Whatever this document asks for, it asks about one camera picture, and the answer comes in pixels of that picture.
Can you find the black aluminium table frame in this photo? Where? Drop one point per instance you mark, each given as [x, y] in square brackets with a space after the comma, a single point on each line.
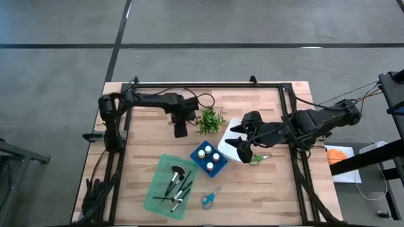
[221, 85]

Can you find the white paper sheet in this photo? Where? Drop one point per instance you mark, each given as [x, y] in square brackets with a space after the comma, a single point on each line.
[347, 176]

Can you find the small black device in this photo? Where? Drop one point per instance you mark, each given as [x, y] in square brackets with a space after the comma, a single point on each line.
[384, 215]

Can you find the red paint bottle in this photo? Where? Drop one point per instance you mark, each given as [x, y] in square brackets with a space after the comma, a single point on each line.
[216, 156]

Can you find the blue plastic basket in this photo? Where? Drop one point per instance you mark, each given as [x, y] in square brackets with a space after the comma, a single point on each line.
[197, 162]

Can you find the black equipment stand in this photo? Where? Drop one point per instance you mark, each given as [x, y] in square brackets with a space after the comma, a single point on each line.
[363, 159]

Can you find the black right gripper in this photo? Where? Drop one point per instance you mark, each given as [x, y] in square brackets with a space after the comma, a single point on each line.
[268, 134]

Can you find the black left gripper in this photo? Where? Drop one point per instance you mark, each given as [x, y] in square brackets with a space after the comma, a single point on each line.
[183, 113]

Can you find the black fan paint brush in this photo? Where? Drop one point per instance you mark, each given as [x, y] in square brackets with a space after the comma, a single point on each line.
[178, 170]

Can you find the black frame clamp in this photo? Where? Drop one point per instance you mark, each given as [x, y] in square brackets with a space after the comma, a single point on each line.
[253, 81]
[136, 81]

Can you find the yellow paint bottle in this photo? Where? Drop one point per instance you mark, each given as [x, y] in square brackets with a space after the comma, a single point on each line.
[201, 154]

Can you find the orange cloth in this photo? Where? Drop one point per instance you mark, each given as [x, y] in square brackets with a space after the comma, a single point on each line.
[336, 156]

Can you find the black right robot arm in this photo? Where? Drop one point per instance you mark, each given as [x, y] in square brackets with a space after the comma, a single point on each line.
[315, 121]

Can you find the white plastic bin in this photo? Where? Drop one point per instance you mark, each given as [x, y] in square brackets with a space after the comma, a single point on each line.
[228, 153]

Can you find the dark grey paint bottle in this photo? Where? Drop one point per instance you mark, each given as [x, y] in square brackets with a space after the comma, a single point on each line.
[208, 149]

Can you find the green translucent plastic tray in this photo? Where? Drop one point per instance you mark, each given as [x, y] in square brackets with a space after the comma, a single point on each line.
[154, 208]

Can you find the grey flat device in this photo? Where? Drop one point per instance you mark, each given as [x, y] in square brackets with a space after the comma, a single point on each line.
[372, 146]

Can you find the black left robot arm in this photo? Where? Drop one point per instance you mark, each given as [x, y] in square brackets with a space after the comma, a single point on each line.
[148, 99]

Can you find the grey metal stand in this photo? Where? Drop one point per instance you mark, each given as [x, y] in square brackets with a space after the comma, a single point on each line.
[19, 153]

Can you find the maroon paint bottle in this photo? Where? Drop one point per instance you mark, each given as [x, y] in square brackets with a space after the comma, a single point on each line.
[210, 166]

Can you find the artificial green potted plant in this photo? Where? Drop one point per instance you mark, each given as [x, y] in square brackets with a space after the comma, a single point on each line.
[209, 120]

